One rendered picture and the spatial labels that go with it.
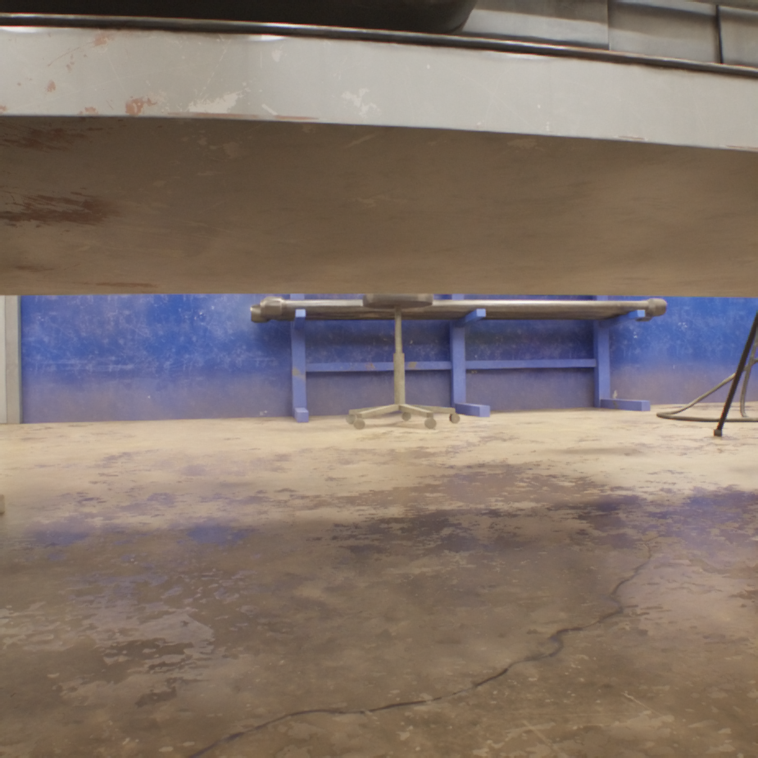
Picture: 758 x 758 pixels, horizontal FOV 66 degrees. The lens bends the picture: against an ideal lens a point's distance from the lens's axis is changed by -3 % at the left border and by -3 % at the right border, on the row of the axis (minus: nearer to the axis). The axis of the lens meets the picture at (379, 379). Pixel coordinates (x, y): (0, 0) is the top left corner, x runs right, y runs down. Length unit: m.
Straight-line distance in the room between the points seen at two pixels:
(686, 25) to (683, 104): 0.29
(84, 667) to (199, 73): 0.46
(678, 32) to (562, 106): 0.35
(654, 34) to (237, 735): 0.77
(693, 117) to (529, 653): 0.44
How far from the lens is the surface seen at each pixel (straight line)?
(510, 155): 0.51
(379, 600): 0.66
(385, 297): 2.77
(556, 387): 4.22
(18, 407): 4.05
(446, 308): 3.47
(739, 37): 0.86
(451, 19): 0.53
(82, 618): 0.68
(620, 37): 0.77
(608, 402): 4.15
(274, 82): 0.45
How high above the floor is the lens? 0.23
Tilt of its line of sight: level
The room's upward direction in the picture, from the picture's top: 1 degrees counter-clockwise
